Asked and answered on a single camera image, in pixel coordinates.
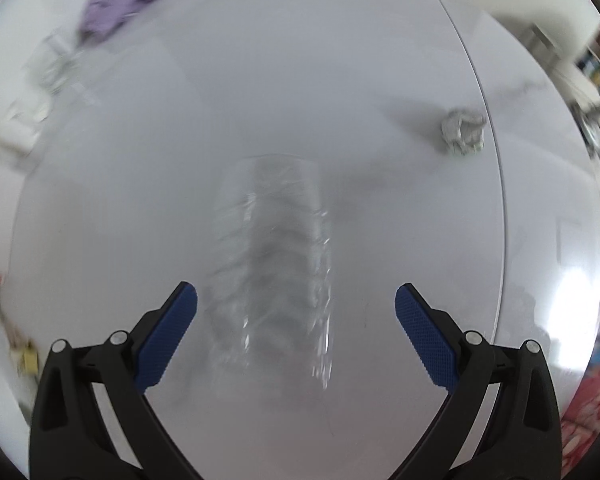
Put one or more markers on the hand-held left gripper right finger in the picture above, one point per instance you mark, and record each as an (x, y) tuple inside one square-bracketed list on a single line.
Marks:
[(425, 335)]

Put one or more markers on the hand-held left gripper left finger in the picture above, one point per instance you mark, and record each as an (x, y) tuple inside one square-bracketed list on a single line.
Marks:
[(165, 335)]

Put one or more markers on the clear plastic tray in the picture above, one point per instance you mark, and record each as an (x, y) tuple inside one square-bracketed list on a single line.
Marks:
[(275, 270)]

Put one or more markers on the yellow small box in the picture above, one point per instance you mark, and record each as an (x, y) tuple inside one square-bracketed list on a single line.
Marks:
[(29, 357)]

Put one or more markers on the pink floral cloth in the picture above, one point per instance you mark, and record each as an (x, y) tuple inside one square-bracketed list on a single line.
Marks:
[(590, 410)]

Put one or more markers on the crumpled white paper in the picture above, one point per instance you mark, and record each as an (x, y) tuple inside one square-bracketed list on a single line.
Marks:
[(462, 132)]

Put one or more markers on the white cup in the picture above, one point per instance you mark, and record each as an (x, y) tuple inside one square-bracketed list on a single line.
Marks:
[(17, 135)]

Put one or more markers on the clear glass container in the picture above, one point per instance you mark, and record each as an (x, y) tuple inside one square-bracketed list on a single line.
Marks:
[(55, 62)]

